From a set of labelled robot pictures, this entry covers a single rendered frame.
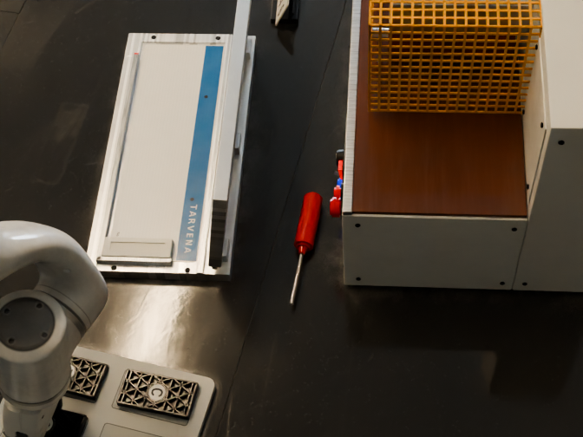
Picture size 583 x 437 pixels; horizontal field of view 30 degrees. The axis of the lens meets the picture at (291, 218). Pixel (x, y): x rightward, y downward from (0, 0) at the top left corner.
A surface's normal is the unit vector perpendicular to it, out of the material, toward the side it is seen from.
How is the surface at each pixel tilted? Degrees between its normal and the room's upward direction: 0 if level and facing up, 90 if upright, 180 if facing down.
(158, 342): 0
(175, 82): 0
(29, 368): 95
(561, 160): 90
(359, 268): 90
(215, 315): 0
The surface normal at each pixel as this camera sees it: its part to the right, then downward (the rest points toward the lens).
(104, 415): -0.06, -0.53
